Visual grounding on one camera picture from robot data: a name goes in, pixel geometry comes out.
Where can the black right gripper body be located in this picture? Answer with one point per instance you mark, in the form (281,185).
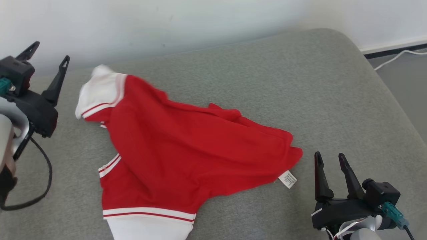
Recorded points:
(340,211)

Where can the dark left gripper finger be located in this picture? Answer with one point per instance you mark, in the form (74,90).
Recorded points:
(28,51)
(58,83)

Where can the teal camera connector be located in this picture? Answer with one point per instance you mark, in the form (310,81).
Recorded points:
(4,86)
(393,215)

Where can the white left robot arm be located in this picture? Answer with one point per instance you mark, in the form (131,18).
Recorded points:
(8,133)

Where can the teal left camera connector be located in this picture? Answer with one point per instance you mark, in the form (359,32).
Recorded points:
(4,86)

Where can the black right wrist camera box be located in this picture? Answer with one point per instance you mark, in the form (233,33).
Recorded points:
(382,193)

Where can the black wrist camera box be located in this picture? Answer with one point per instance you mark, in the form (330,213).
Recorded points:
(16,73)
(382,193)

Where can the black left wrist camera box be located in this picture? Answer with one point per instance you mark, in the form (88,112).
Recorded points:
(16,73)

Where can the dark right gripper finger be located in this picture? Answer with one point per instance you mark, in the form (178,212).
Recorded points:
(322,186)
(353,186)

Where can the teal right camera connector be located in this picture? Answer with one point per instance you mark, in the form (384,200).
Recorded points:
(393,215)

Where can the red jersey with white trim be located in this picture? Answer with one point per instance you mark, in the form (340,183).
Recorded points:
(173,150)

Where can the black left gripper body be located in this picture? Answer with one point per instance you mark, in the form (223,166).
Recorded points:
(41,113)

